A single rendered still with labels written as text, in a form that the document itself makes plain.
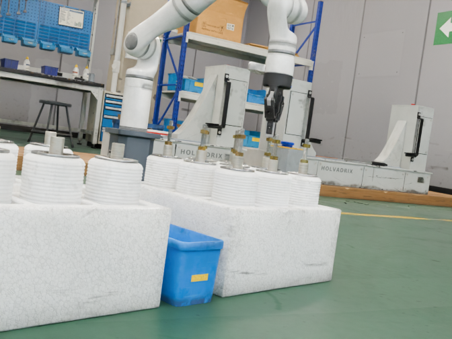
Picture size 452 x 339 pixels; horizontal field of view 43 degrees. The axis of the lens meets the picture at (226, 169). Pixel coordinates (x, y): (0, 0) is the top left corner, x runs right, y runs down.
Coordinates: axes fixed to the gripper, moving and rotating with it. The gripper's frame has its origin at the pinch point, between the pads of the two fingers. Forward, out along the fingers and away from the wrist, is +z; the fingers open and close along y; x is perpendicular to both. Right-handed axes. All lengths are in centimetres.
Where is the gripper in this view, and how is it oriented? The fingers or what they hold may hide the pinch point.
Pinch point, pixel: (270, 129)
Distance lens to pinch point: 148.5
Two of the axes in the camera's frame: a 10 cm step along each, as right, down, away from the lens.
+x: -9.4, -1.5, 3.1
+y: 3.1, -0.1, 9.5
